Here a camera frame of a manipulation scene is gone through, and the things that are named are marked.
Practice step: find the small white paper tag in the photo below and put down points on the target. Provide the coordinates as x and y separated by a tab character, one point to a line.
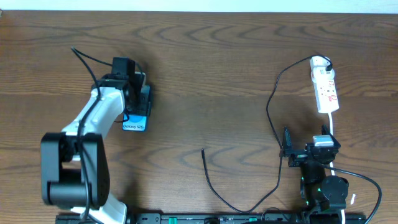
352	199

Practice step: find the blue Galaxy S25+ smartphone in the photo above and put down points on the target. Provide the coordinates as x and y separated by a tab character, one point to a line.
134	123

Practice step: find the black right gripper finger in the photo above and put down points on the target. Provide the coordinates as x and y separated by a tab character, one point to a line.
286	148
325	130

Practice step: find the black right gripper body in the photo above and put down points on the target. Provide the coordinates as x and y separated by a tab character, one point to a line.
302	155

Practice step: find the white power strip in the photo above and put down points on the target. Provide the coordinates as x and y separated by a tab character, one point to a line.
322	75

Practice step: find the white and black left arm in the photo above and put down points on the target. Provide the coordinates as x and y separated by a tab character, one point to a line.
74	169

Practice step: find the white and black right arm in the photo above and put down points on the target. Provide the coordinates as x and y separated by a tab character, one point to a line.
325	195

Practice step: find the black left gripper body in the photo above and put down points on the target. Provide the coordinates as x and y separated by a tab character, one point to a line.
145	98

